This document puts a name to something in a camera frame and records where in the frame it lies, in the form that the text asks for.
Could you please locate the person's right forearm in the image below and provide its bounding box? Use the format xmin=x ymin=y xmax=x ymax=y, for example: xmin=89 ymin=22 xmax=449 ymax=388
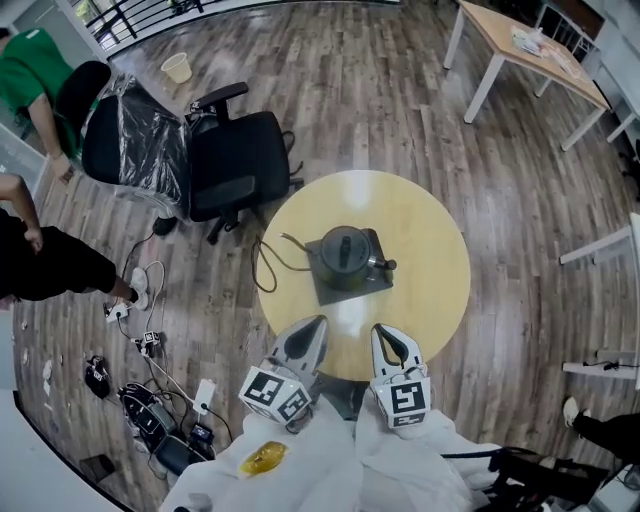
xmin=353 ymin=387 xmax=501 ymax=512

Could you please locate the white cable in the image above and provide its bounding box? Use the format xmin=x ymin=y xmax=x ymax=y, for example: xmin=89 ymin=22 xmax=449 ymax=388
xmin=142 ymin=259 xmax=167 ymax=321

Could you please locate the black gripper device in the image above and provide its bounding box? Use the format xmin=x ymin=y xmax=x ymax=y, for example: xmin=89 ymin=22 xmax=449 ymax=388
xmin=118 ymin=382 xmax=177 ymax=437

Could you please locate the dark flat tablet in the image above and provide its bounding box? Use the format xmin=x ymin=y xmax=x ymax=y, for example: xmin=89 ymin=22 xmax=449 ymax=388
xmin=79 ymin=454 xmax=119 ymax=484

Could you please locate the person's left forearm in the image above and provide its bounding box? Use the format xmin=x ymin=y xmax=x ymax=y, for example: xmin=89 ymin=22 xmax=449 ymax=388
xmin=164 ymin=407 xmax=364 ymax=512

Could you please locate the clear plastic wrap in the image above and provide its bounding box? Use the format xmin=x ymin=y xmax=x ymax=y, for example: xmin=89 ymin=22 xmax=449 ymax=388
xmin=542 ymin=39 xmax=589 ymax=81

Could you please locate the black cylindrical device with connector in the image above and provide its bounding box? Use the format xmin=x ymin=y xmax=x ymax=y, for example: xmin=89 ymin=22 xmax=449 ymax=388
xmin=318 ymin=224 xmax=399 ymax=292

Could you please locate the black power cord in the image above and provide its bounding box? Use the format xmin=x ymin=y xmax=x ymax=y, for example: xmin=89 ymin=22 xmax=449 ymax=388
xmin=251 ymin=230 xmax=314 ymax=294

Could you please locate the white power adapter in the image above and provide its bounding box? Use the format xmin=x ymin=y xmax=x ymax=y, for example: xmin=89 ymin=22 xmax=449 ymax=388
xmin=192 ymin=379 xmax=217 ymax=416

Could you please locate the plastic-wrapped black office chair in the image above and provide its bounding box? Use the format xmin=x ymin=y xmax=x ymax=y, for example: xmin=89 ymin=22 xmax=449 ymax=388
xmin=53 ymin=59 xmax=194 ymax=224

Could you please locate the black metal railing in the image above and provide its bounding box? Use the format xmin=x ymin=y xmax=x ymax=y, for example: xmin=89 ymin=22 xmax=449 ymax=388
xmin=82 ymin=0 xmax=241 ymax=51

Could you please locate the white plastic bag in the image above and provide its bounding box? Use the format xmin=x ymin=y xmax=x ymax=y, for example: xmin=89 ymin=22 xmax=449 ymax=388
xmin=509 ymin=24 xmax=547 ymax=56

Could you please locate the round wooden table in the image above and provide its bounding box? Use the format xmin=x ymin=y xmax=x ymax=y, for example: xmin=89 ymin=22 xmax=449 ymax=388
xmin=256 ymin=169 xmax=472 ymax=385

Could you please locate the white curved counter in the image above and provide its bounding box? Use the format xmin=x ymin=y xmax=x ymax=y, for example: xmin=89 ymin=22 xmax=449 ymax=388
xmin=0 ymin=389 xmax=126 ymax=512

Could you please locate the white desk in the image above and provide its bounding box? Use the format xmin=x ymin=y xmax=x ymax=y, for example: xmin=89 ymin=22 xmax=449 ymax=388
xmin=592 ymin=47 xmax=640 ymax=146

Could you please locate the black pouch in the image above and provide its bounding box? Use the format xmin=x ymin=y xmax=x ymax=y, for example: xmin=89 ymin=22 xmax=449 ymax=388
xmin=149 ymin=434 xmax=217 ymax=477

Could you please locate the wooden table with white legs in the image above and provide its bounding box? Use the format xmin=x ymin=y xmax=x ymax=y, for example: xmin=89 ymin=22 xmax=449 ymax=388
xmin=442 ymin=0 xmax=613 ymax=152

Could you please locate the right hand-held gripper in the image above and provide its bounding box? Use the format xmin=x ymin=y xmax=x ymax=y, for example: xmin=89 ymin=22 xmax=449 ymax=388
xmin=370 ymin=323 xmax=432 ymax=430

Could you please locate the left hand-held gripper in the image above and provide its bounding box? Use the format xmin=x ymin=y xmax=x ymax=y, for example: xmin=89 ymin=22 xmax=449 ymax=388
xmin=238 ymin=314 xmax=330 ymax=427

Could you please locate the black folding stand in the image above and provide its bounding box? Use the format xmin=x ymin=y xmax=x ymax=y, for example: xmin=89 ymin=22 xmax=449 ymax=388
xmin=439 ymin=444 xmax=617 ymax=512

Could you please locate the thin black cable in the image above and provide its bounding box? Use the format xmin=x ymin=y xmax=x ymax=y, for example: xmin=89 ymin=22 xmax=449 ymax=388
xmin=582 ymin=358 xmax=640 ymax=372

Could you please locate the black bag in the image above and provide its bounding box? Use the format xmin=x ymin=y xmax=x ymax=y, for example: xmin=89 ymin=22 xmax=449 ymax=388
xmin=84 ymin=355 xmax=112 ymax=400

